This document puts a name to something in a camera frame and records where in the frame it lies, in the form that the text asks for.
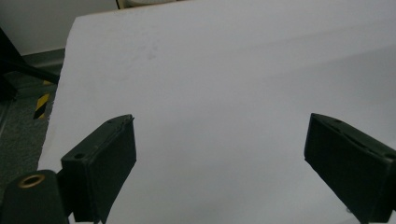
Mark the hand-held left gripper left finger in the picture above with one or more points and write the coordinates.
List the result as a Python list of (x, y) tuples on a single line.
[(102, 165)]

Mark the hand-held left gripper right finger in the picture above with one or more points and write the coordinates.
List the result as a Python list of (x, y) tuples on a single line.
[(351, 168)]

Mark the yellow black tape strip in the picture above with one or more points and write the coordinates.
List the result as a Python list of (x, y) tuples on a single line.
[(41, 105)]

